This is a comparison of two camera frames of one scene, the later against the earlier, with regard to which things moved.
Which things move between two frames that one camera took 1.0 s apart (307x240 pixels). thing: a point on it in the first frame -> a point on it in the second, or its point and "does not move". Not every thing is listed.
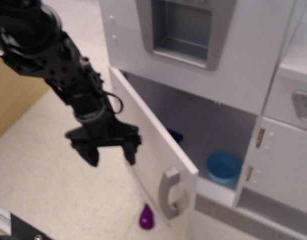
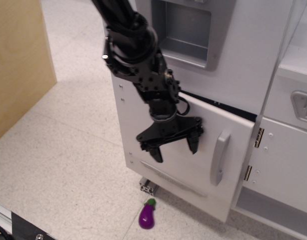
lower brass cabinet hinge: [248, 173] does not move
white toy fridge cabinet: [202, 68] does not move
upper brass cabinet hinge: [260, 138] does not move
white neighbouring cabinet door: [281, 167] does not move
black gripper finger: [130, 149] -> [193, 142]
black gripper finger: [90, 154] -> [156, 154]
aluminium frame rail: [2, 219] does not move
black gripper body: [102, 129] -> [165, 124]
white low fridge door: [183, 225] -> [185, 175]
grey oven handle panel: [304, 104] does not move
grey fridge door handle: [171, 175] -> [220, 154]
